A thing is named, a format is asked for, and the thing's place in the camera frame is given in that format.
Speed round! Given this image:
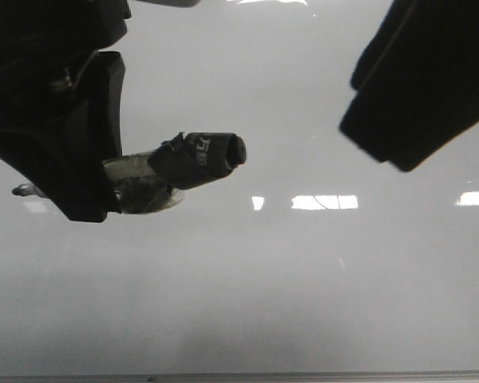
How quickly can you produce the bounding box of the grey aluminium whiteboard frame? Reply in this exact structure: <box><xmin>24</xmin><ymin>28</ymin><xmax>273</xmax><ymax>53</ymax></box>
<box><xmin>0</xmin><ymin>369</ymin><xmax>479</xmax><ymax>382</ymax></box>

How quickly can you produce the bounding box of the white glossy whiteboard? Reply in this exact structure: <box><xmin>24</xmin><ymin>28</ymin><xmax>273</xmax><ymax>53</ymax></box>
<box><xmin>0</xmin><ymin>1</ymin><xmax>479</xmax><ymax>375</ymax></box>

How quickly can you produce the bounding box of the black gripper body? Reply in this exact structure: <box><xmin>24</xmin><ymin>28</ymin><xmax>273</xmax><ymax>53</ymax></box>
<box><xmin>0</xmin><ymin>1</ymin><xmax>131</xmax><ymax>132</ymax></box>

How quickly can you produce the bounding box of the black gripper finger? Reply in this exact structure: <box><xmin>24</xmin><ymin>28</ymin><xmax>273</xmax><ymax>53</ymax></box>
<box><xmin>0</xmin><ymin>51</ymin><xmax>125</xmax><ymax>223</ymax></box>
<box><xmin>339</xmin><ymin>1</ymin><xmax>479</xmax><ymax>172</ymax></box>

